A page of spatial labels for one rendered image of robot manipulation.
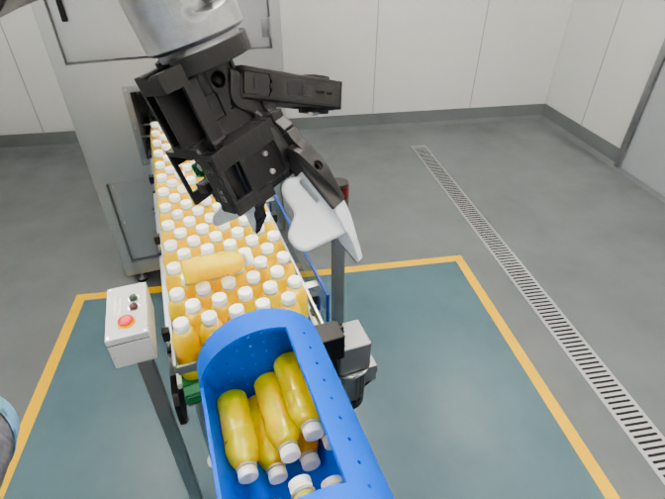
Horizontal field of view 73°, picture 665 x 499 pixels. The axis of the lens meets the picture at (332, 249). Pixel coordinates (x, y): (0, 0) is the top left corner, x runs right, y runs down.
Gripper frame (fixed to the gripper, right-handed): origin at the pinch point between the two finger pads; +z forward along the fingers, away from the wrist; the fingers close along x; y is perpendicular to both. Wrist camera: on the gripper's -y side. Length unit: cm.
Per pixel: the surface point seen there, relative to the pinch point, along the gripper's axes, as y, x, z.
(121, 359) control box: 16, -74, 43
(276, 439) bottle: 7, -28, 51
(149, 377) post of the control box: 12, -84, 60
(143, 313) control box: 5, -75, 37
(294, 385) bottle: -3, -29, 46
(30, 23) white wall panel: -127, -471, -43
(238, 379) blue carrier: 1, -48, 51
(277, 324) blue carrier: -8, -35, 36
